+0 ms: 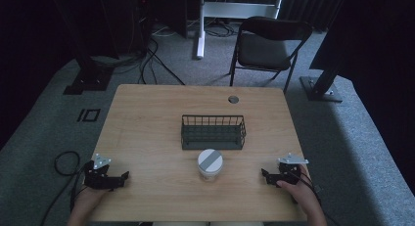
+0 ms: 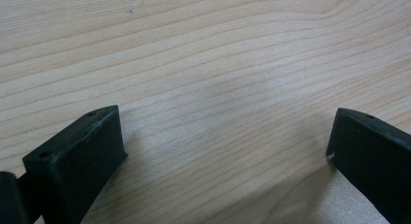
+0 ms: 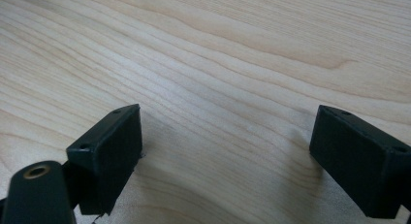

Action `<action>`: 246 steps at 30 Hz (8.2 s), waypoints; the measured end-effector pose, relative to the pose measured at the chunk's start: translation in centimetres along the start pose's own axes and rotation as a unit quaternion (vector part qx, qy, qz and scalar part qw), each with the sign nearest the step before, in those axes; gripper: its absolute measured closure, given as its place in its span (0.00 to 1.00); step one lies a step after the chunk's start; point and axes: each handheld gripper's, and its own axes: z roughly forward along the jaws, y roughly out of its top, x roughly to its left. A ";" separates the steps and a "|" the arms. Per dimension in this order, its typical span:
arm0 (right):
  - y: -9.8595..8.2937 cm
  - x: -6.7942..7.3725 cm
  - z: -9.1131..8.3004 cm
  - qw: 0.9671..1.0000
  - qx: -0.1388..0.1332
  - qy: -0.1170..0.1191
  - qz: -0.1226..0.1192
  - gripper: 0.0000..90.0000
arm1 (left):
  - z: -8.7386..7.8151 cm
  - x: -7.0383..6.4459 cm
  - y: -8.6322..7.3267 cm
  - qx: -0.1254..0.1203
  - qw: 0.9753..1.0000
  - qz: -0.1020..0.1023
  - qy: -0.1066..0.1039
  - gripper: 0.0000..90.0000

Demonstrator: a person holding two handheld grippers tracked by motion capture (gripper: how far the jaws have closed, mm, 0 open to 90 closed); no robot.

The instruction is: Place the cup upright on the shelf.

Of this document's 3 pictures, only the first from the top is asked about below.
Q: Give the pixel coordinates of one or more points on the black folding chair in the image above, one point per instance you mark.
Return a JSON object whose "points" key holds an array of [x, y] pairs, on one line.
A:
{"points": [[266, 50]]}

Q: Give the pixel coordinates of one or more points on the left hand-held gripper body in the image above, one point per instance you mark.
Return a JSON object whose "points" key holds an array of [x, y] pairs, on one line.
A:
{"points": [[98, 179]]}

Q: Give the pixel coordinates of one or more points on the person's right hand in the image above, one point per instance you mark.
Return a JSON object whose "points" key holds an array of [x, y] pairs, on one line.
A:
{"points": [[298, 191]]}

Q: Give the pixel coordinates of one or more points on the black equipment rack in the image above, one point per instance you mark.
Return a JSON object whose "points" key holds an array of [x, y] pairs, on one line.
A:
{"points": [[142, 20]]}

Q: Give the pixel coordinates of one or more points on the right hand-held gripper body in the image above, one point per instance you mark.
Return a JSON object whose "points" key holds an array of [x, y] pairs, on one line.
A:
{"points": [[289, 167]]}

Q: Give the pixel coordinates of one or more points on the white desk frame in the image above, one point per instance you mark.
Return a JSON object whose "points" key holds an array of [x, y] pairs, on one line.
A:
{"points": [[228, 10]]}

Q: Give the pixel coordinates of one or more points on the dark curtain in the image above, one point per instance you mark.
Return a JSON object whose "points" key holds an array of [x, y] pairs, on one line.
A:
{"points": [[306, 7]]}

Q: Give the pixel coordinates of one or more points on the black metal stand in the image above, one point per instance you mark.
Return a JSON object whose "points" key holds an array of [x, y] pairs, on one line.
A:
{"points": [[88, 76], [321, 87]]}

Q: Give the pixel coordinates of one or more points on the person's left hand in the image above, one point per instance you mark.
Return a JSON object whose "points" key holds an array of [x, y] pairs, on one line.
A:
{"points": [[89, 198]]}

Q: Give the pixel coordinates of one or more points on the white jar with grey-striped lid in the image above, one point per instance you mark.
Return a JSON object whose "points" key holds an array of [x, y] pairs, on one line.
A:
{"points": [[210, 164]]}

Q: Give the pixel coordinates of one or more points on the grey table grommet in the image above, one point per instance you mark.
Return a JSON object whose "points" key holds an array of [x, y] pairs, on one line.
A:
{"points": [[233, 99]]}

